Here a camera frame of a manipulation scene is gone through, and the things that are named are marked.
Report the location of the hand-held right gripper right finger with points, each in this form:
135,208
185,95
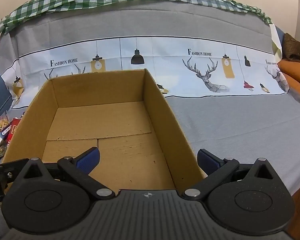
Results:
208,160

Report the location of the brown cloth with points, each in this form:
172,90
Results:
293,47

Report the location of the orange cushion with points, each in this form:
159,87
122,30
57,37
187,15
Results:
296,80

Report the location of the red flat snack packet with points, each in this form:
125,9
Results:
13,128

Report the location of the gold snack packet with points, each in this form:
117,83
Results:
0,125

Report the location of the brown cardboard box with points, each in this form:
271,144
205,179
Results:
115,135

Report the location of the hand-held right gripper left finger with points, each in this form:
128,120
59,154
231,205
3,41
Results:
88,160

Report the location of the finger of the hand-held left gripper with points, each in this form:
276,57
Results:
7,167

